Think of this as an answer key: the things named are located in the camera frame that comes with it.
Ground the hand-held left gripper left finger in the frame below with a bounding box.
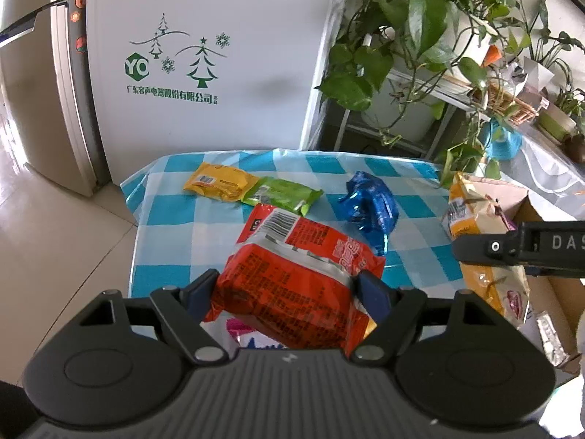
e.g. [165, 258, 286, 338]
[80, 269, 229, 363]

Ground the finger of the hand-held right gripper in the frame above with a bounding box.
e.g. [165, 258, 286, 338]
[452, 229, 522, 268]

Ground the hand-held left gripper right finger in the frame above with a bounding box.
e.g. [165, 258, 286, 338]
[350, 271, 494, 363]

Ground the orange and cream snack packet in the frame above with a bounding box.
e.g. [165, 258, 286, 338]
[440, 171, 531, 327]

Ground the cardboard box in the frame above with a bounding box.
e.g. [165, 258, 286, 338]
[466, 176, 585, 376]

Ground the pink snack packet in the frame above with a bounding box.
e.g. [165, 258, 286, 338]
[223, 313, 286, 349]

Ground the red snack packet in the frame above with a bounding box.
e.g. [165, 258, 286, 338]
[202, 203, 386, 357]

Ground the silver snack packet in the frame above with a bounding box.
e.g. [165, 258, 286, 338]
[535, 311, 570, 367]

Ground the blue snack packet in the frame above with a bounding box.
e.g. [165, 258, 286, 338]
[337, 170, 397, 255]

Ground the small yellow snack packet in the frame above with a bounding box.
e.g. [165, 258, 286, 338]
[183, 163, 260, 203]

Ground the green snack packet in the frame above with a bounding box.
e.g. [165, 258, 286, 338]
[241, 176, 324, 218]

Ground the blue white checkered tablecloth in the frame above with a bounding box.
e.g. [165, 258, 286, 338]
[120, 147, 471, 353]

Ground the grey plastic table cover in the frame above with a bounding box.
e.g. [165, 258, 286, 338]
[498, 132, 585, 211]

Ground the blue plastic object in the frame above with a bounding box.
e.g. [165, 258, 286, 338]
[484, 119, 522, 161]

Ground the small potted plant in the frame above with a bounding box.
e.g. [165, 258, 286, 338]
[537, 32, 585, 143]

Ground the wicker basket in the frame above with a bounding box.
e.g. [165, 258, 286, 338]
[475, 78, 537, 126]

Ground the white metal plant stand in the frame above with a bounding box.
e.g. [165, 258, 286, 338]
[338, 68, 476, 161]

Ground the pothos plant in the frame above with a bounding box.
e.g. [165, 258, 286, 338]
[315, 0, 526, 188]

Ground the white freezer with tree print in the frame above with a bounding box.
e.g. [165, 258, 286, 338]
[50, 0, 348, 188]

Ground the silver refrigerator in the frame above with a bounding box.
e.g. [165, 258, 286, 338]
[0, 0, 110, 197]

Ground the black handle bar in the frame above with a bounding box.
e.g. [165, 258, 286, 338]
[0, 0, 69, 47]

